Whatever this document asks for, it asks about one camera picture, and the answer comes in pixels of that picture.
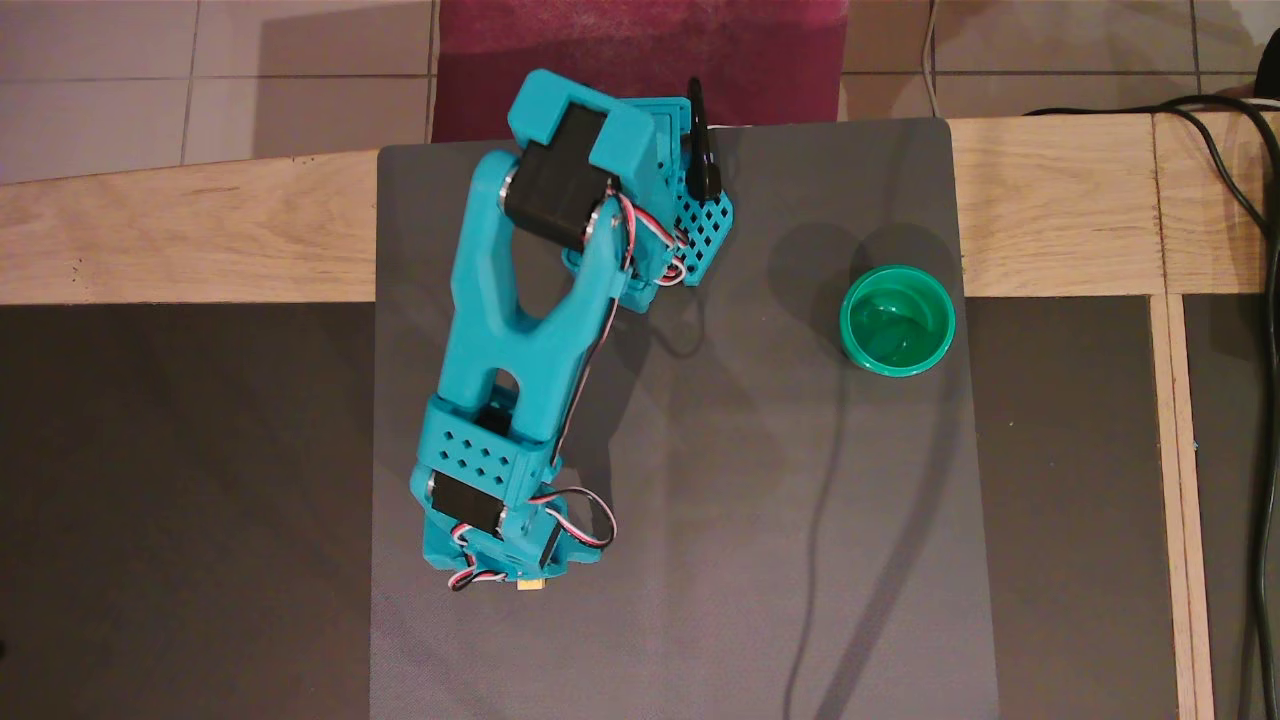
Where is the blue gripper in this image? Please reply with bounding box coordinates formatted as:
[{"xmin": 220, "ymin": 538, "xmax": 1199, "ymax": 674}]
[{"xmin": 420, "ymin": 500, "xmax": 605, "ymax": 585}]

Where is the grey table mat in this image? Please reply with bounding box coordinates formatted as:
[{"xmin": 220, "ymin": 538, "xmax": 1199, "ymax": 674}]
[{"xmin": 370, "ymin": 118, "xmax": 1001, "ymax": 720}]

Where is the green plastic cup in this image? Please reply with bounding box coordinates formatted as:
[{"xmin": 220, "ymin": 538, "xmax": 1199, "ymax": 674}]
[{"xmin": 838, "ymin": 264, "xmax": 957, "ymax": 379}]

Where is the black power plug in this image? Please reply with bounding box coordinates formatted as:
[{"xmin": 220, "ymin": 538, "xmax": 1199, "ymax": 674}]
[{"xmin": 684, "ymin": 77, "xmax": 727, "ymax": 203}]

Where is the chair with maroon cover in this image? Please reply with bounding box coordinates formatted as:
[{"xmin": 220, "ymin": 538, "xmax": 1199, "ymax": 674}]
[{"xmin": 430, "ymin": 0, "xmax": 850, "ymax": 144}]

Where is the red white black servo wire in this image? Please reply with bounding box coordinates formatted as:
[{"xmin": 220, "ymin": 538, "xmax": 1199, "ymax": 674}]
[
  {"xmin": 448, "ymin": 486, "xmax": 619, "ymax": 594},
  {"xmin": 608, "ymin": 190, "xmax": 693, "ymax": 283}
]

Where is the white cable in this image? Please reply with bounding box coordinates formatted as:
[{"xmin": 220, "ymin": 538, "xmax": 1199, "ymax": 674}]
[{"xmin": 918, "ymin": 0, "xmax": 947, "ymax": 120}]

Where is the black cable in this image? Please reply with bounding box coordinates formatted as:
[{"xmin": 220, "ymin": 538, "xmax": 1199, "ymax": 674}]
[{"xmin": 1024, "ymin": 92, "xmax": 1280, "ymax": 720}]

